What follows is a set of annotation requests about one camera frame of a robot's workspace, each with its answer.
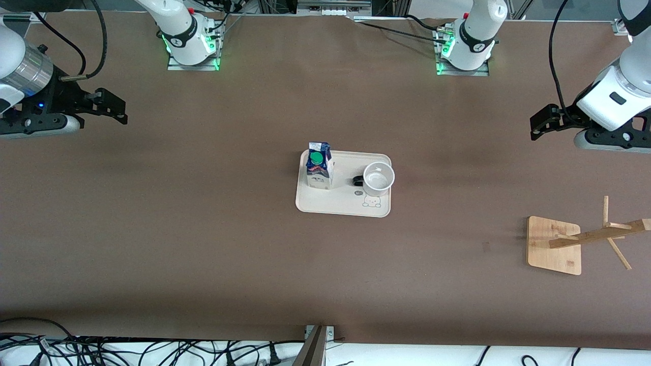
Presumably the white smiley face mug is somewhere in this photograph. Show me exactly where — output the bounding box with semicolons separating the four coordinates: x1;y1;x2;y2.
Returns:
352;162;395;197

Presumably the blue white milk carton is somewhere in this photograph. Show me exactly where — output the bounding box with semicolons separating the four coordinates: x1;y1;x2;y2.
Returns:
305;142;335;190

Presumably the cream rabbit print tray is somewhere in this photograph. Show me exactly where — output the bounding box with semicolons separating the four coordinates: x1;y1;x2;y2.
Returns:
295;150;392;218

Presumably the wooden mug rack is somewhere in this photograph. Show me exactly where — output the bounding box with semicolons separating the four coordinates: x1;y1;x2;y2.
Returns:
527;196;651;276

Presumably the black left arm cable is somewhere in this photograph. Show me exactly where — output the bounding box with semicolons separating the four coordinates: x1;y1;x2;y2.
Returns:
548;0;585;116

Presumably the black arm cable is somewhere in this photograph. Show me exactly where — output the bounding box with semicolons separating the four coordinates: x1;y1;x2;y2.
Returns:
548;0;585;116
33;0;108;82

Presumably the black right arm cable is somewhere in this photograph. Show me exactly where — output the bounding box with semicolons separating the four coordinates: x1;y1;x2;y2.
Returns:
33;0;108;82

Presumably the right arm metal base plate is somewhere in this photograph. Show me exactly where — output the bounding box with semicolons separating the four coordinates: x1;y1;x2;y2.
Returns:
167;48;221;72

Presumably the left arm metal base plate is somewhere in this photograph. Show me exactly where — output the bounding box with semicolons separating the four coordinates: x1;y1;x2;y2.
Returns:
436;28;490;77

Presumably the black base cable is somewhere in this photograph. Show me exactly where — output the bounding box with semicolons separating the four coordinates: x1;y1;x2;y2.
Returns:
362;21;448;46

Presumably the tangled black cable bundle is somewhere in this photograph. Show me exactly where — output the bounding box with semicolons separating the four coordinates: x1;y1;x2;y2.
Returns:
0;318;306;366

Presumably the grey metal rail unit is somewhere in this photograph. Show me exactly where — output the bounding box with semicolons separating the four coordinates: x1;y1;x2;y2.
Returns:
298;0;372;16

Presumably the grey metal post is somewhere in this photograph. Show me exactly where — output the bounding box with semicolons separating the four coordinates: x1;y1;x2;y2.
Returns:
294;325;326;366

